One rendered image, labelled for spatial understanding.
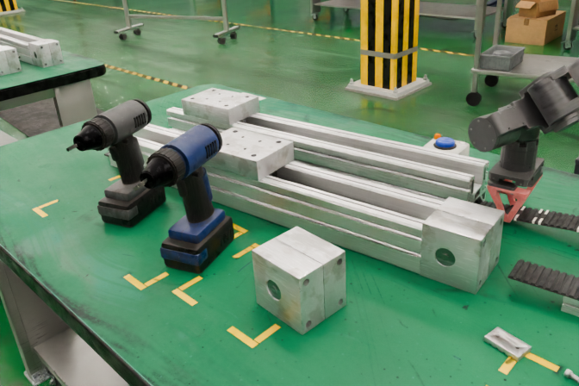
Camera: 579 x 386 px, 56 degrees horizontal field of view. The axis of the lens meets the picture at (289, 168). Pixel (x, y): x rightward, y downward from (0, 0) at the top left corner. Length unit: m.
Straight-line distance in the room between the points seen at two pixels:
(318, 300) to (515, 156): 0.42
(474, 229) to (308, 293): 0.26
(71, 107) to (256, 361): 1.89
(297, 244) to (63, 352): 1.08
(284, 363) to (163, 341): 0.18
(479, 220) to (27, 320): 1.30
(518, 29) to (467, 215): 5.19
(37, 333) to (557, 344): 1.40
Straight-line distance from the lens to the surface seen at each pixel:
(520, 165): 0.99
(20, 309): 1.74
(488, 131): 0.91
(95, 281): 0.97
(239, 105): 1.31
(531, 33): 5.98
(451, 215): 0.88
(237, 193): 1.07
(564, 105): 0.92
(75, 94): 2.50
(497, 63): 3.99
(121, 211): 1.08
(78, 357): 1.72
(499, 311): 0.86
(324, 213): 0.95
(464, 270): 0.86
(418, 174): 1.05
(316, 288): 0.77
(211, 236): 0.93
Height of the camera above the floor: 1.31
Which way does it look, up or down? 25 degrees down
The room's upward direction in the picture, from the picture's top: 4 degrees counter-clockwise
